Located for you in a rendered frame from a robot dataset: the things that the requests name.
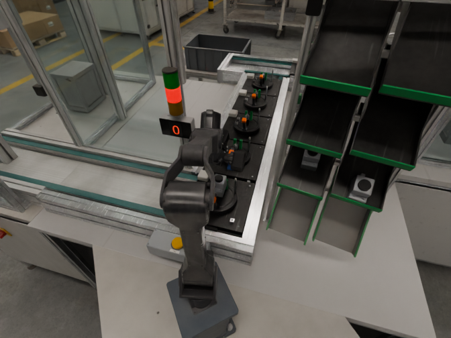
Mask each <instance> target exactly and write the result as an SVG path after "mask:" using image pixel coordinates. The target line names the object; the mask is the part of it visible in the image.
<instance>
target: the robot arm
mask: <svg viewBox="0 0 451 338"><path fill-rule="evenodd" d="M220 127H221V113H218V112H216V111H213V109H207V110H206V111H204V112H202V113H201V125H200V128H195V129H194V130H193V131H192V132H191V135H190V138H189V142H188V143H187V144H184V145H183V146H180V148H179V153H178V157H177V159H176V160H175V161H174V162H173V163H172V164H171V165H170V166H169V167H168V169H167V170H166V171H165V173H164V177H163V181H162V187H161V191H160V208H162V209H163V212H164V215H165V217H166V219H167V221H168V222H169V223H171V224H173V225H174V226H176V227H178V228H179V231H180V234H181V239H182V243H183V249H184V253H185V259H184V263H183V264H182V265H181V268H180V270H179V298H188V300H189V304H190V306H191V309H192V311H193V314H194V315H196V314H198V313H200V312H202V311H204V310H206V309H208V308H210V307H212V306H213V305H215V304H217V299H216V292H217V266H215V259H214V253H213V251H212V250H207V248H206V240H205V238H206V236H205V227H204V226H205V225H206V224H208V222H209V213H210V211H212V210H214V208H213V206H214V198H215V174H214V172H213V170H212V169H211V166H210V164H212V165H216V166H221V163H222V162H223V161H224V160H226V161H228V167H227V170H235V171H238V172H242V171H243V170H244V164H245V161H246V153H245V152H241V151H237V150H236V151H234V152H231V153H230V154H228V153H224V151H225V152H227V151H228V148H227V144H228V140H229V138H230V135H229V131H228V130H227V129H222V128H220ZM226 156H229V157H226ZM184 166H199V167H205V171H206V173H207V175H208V177H209V179H210V181H211V184H210V183H209V182H191V181H175V180H174V179H175V178H176V177H177V176H178V175H179V174H180V173H181V171H182V170H183V168H184Z"/></svg>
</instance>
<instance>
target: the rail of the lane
mask: <svg viewBox="0 0 451 338"><path fill-rule="evenodd" d="M35 198H36V199H37V200H38V202H39V203H40V204H41V205H42V206H43V207H44V208H45V209H46V210H47V212H50V213H55V214H57V215H62V216H65V217H70V218H73V219H77V220H80V221H84V222H88V223H92V224H95V225H100V226H102V227H107V228H110V229H114V230H118V231H122V232H125V233H129V234H132V235H137V236H140V237H145V238H147V239H150V237H151V235H152V233H153V231H154V230H155V229H159V230H163V231H167V232H171V233H175V234H178V235H180V231H179V228H178V227H176V226H174V225H173V224H171V223H169V222H168V221H167V219H163V218H160V217H155V216H152V215H147V214H143V213H138V212H135V211H130V210H127V209H122V208H119V207H114V206H111V205H106V204H103V203H98V202H95V201H90V200H87V199H82V198H79V197H75V196H70V195H67V194H62V193H59V192H54V191H51V190H46V189H42V190H41V191H40V194H37V195H36V196H35ZM204 227H205V236H206V238H205V240H206V242H209V243H210V248H211V250H212V251H213V253H214V256H215V257H218V258H222V259H225V260H229V261H233V262H238V263H240V264H245V265H247V266H251V263H252V258H253V254H254V246H255V241H252V240H249V239H244V238H241V237H235V236H232V235H227V234H224V233H219V232H217V228H214V227H210V226H206V225H205V226H204Z"/></svg>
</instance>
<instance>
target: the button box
mask: <svg viewBox="0 0 451 338"><path fill-rule="evenodd" d="M176 237H181V235H178V234H175V233H171V232H167V231H163V230H159V229H155V230H154V231H153V233H152V235H151V237H150V239H149V240H148V242H147V244H146V247H147V248H148V251H149V252H150V254H154V255H158V256H162V257H164V258H168V259H172V260H176V261H179V262H183V263H184V259H185V253H184V249H183V246H182V248H180V249H175V248H174V247H173V246H172V241H173V239H174V238H176ZM206 248H207V250H211V248H210V243H209V242H206Z"/></svg>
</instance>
